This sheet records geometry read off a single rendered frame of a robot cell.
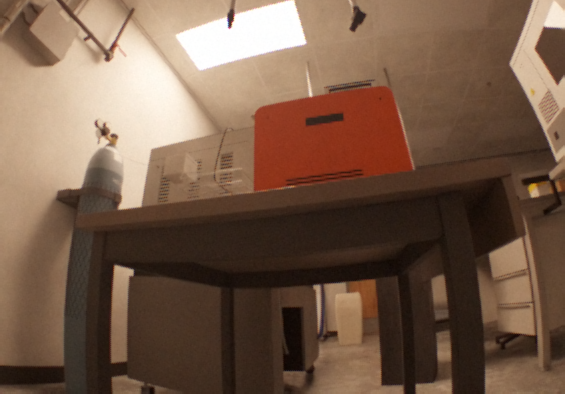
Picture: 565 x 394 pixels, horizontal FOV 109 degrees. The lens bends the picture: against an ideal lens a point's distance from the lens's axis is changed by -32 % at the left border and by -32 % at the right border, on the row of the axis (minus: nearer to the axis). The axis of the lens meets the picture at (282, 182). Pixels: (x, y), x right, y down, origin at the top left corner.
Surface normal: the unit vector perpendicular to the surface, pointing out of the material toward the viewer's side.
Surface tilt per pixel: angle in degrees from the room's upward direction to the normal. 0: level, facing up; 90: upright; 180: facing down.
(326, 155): 90
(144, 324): 90
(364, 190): 90
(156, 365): 90
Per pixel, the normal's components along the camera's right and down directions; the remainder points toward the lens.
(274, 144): -0.26, -0.39
